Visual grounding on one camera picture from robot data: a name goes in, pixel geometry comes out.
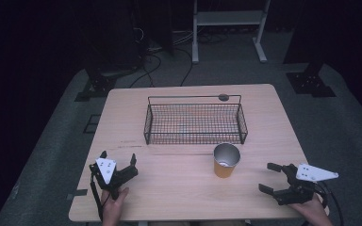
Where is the person's left hand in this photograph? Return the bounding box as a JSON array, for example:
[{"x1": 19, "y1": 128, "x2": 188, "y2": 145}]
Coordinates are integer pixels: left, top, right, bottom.
[{"x1": 100, "y1": 186, "x2": 130, "y2": 226}]

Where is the person's right hand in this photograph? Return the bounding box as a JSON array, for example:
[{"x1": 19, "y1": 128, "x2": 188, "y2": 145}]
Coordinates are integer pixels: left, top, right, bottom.
[{"x1": 289, "y1": 194, "x2": 335, "y2": 226}]

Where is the black floor cable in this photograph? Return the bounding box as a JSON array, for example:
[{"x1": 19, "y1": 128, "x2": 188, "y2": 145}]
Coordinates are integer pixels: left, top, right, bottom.
[
  {"x1": 128, "y1": 53, "x2": 163, "y2": 89},
  {"x1": 173, "y1": 46, "x2": 194, "y2": 88}
]

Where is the black stand base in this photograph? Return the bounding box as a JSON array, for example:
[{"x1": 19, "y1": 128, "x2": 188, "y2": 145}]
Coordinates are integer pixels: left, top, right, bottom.
[
  {"x1": 285, "y1": 61, "x2": 337, "y2": 99},
  {"x1": 74, "y1": 71, "x2": 118, "y2": 103}
]

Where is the white metal stand frame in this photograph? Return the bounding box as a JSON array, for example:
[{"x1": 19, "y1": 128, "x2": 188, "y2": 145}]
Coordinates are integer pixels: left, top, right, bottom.
[{"x1": 191, "y1": 0, "x2": 272, "y2": 65}]

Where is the black wire basket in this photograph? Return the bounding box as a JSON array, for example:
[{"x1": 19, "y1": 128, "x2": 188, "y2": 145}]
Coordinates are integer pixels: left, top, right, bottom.
[{"x1": 143, "y1": 94, "x2": 249, "y2": 146}]

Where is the grey tape strip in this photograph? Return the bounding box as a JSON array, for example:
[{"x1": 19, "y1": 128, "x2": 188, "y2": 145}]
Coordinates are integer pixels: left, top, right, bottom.
[{"x1": 66, "y1": 188, "x2": 89, "y2": 201}]

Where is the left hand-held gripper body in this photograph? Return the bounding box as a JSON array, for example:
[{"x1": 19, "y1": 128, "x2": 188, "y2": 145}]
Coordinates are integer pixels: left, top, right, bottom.
[{"x1": 89, "y1": 157, "x2": 139, "y2": 201}]

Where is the black tape square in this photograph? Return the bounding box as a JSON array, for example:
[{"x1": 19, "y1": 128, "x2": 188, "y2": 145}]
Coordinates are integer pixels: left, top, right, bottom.
[{"x1": 82, "y1": 114, "x2": 102, "y2": 135}]

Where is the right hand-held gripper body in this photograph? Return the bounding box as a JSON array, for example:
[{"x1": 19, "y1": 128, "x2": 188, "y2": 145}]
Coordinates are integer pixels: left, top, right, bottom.
[{"x1": 272, "y1": 162, "x2": 339, "y2": 207}]

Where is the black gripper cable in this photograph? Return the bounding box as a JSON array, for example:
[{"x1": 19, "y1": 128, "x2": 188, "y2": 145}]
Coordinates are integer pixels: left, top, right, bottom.
[
  {"x1": 89, "y1": 173, "x2": 106, "y2": 221},
  {"x1": 315, "y1": 181, "x2": 344, "y2": 226}
]

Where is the orange paper cup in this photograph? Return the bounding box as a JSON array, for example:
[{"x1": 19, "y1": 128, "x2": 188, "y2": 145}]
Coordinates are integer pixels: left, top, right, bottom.
[{"x1": 213, "y1": 142, "x2": 242, "y2": 179}]

